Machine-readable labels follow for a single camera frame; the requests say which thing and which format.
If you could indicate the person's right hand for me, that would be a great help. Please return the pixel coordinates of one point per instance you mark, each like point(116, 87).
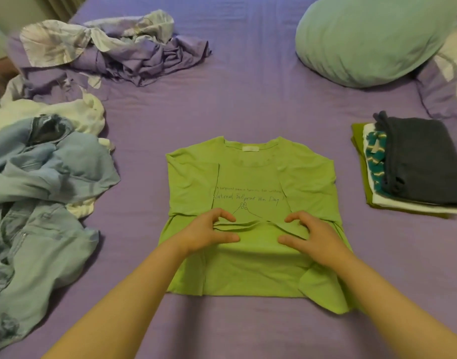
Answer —
point(320, 239)

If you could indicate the person's left hand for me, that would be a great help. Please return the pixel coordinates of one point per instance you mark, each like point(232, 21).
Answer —
point(200, 233)

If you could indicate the person's right thumb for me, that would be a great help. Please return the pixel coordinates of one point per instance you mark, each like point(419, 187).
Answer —
point(290, 241)

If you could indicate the person's left thumb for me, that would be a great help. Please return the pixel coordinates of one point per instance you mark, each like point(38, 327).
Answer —
point(228, 239)

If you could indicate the green printed t-shirt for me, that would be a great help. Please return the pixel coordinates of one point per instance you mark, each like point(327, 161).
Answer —
point(251, 175)

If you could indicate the person's right forearm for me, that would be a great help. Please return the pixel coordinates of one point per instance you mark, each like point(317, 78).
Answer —
point(385, 302)

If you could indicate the person's left forearm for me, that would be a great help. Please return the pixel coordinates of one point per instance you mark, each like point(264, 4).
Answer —
point(131, 302)

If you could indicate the white folded garment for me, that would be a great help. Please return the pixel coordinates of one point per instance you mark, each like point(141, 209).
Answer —
point(400, 204)

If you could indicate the teal striped folded garment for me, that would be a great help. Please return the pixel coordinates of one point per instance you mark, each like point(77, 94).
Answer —
point(376, 156)

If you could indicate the olive green folded garment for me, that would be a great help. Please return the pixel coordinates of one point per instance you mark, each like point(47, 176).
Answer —
point(358, 138)

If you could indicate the purple bed sheet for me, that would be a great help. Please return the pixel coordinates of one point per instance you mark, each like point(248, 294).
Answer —
point(251, 89)

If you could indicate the dark grey folded garment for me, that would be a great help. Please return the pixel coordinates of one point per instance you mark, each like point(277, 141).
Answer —
point(423, 160)

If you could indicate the light blue denim shirt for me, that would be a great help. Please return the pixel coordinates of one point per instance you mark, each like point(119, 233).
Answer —
point(45, 175)

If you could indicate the cream white garment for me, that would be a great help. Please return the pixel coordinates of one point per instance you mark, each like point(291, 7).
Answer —
point(79, 112)

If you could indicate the crumpled purple floral duvet cover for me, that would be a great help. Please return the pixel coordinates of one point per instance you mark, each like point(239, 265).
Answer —
point(138, 56)

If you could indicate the light green pillow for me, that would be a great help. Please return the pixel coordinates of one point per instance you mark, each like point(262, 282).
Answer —
point(367, 37)

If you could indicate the purple floral pillow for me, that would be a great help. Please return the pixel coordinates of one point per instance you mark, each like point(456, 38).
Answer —
point(447, 89)

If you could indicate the brown wooden furniture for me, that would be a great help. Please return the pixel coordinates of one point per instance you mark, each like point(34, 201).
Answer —
point(0, 69)

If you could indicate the beige curtain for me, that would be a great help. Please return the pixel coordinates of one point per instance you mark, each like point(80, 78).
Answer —
point(62, 5)

